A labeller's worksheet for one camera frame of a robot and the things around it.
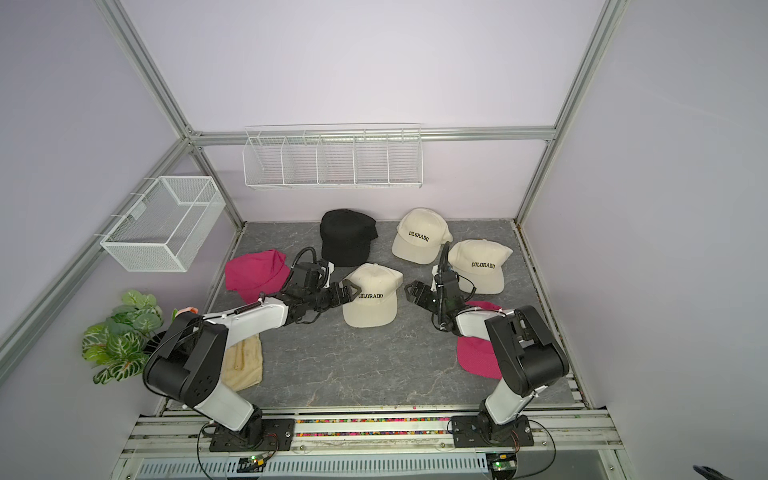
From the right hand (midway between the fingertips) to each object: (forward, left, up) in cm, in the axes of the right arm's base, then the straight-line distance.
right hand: (412, 289), depth 95 cm
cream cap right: (+10, -24, 0) cm, 26 cm away
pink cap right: (-20, -18, -4) cm, 27 cm away
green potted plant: (-26, +64, +21) cm, 72 cm away
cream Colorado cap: (-3, +11, -3) cm, 12 cm away
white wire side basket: (+9, +70, +22) cm, 73 cm away
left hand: (-4, +19, +3) cm, 19 cm away
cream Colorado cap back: (+23, -4, +1) cm, 23 cm away
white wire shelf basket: (+37, +25, +25) cm, 51 cm away
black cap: (+22, +24, 0) cm, 33 cm away
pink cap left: (+9, +55, -4) cm, 56 cm away
